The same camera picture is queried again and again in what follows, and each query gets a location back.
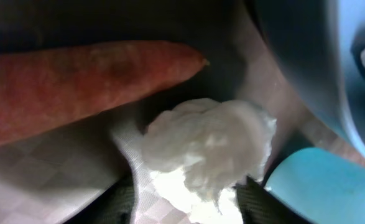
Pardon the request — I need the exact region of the dark brown serving tray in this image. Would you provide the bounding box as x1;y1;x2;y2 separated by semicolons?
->
0;1;365;223

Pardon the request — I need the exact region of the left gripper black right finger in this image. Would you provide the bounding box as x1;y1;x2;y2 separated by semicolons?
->
234;177;310;224

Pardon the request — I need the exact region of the small blue bowl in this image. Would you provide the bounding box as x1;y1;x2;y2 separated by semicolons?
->
266;147;365;224

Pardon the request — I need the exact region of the large blue plate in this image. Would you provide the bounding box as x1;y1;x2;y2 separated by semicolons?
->
247;0;365;158

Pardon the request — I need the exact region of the orange carrot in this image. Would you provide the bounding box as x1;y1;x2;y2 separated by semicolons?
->
0;40;208;146

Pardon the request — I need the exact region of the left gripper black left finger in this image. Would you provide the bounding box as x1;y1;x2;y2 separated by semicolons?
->
65;175;135;224

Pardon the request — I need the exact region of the white tissue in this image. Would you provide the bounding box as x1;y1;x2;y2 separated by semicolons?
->
141;98;277;215

